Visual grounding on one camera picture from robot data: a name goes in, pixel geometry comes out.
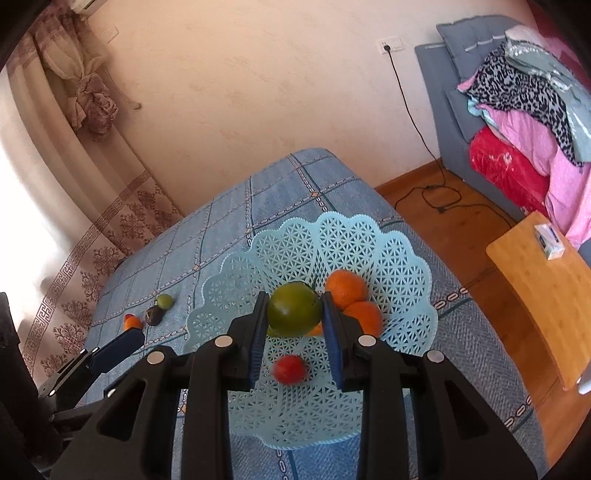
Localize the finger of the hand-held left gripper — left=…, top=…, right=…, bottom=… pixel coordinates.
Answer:
left=38, top=326, right=147, bottom=398
left=50, top=389, right=118, bottom=425

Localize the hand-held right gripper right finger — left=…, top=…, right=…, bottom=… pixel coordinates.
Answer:
left=321, top=292, right=539, bottom=480

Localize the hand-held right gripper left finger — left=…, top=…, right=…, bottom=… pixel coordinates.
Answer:
left=48, top=295, right=271, bottom=480

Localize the red tomato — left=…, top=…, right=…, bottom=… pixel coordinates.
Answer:
left=272, top=354, right=308, bottom=385

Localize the large orange tangerine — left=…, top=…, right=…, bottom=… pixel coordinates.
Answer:
left=325, top=270, right=369, bottom=310

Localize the light blue plastic lattice basket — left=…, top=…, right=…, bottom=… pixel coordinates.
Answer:
left=185, top=212, right=439, bottom=451

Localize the black object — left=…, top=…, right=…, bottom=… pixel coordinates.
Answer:
left=0, top=291, right=58, bottom=480

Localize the beige patterned curtain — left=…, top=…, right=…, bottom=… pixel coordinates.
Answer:
left=0, top=9, right=185, bottom=379

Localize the bamboo wooden table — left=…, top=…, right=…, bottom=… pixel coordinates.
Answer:
left=486, top=211, right=591, bottom=392

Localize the small white blue box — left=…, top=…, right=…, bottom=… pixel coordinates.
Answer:
left=534, top=224, right=565, bottom=262

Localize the bunched curtain tieback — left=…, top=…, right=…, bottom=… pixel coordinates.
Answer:
left=59, top=69, right=144, bottom=141

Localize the red blanket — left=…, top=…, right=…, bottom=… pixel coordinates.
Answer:
left=468, top=127, right=553, bottom=219

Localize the grey sofa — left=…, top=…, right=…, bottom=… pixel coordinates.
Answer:
left=414, top=41, right=529, bottom=224

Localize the leopard print cloth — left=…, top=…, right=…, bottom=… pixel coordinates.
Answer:
left=466, top=46, right=585, bottom=168

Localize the grey cushion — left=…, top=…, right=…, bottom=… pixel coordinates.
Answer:
left=436, top=15, right=525, bottom=77

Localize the pale teal cloth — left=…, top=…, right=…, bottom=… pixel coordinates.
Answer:
left=502, top=24, right=591, bottom=163

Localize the black power cable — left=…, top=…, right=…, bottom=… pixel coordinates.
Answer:
left=389, top=48, right=519, bottom=228

